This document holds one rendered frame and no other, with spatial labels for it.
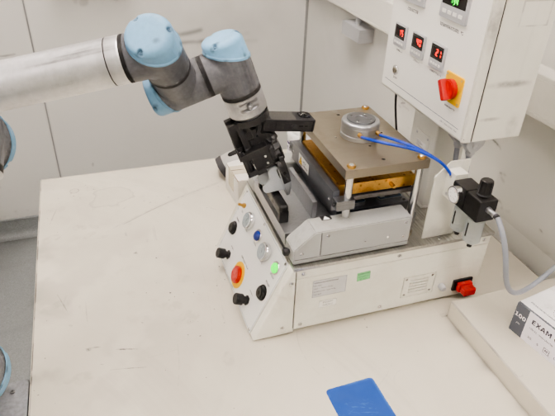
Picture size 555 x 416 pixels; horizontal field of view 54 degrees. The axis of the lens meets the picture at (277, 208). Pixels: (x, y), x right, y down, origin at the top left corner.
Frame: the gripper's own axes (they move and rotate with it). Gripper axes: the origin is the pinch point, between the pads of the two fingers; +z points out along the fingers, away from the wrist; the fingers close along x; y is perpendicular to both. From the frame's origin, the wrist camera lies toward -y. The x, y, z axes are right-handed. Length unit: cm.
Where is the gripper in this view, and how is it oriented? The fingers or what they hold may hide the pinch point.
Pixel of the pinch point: (288, 187)
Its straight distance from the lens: 114.3
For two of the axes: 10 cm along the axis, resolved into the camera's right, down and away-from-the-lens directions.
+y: -9.1, 4.2, -0.7
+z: 2.9, 7.4, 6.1
